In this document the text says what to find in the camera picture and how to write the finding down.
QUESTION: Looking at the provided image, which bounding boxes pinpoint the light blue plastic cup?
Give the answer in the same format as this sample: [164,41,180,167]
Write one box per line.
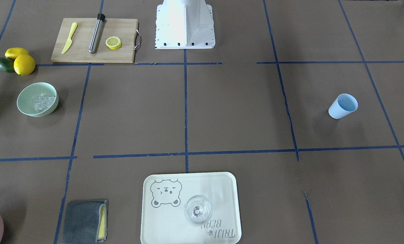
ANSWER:
[328,93,358,119]

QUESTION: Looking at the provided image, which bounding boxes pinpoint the light green bowl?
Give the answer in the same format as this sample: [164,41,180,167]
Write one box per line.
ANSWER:
[17,82,59,117]

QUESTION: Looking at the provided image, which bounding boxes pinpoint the ice cubes in green bowl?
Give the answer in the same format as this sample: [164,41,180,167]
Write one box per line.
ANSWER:
[33,96,56,113]

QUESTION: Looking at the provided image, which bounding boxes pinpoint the clear wine glass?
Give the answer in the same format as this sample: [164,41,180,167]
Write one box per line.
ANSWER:
[184,195,213,225]

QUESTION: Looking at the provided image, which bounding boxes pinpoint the cream bear tray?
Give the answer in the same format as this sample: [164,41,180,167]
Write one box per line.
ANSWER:
[140,172,242,244]

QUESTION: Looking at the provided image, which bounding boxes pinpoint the half lemon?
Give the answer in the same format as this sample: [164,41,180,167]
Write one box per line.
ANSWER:
[105,37,122,50]

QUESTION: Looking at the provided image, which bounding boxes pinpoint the steel muddler with black cap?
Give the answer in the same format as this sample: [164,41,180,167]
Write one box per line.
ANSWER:
[88,13,105,54]

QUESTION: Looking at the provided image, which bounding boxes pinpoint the wooden cutting board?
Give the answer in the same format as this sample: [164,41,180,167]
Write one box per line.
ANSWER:
[51,18,140,63]

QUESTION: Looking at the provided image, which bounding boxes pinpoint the grey and yellow cloth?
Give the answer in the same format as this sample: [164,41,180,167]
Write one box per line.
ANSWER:
[61,199,108,244]

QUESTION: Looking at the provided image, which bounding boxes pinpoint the yellow plastic knife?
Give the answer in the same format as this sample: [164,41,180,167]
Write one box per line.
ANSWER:
[61,22,78,54]

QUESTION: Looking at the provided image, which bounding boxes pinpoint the yellow lemon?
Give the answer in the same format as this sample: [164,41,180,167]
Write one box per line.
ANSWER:
[5,47,30,60]
[14,54,36,76]

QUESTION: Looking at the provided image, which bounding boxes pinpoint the green lime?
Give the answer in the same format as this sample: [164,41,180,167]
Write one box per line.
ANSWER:
[0,57,15,74]

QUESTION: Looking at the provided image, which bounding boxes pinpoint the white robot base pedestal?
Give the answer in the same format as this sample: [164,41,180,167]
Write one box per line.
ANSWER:
[155,0,216,49]

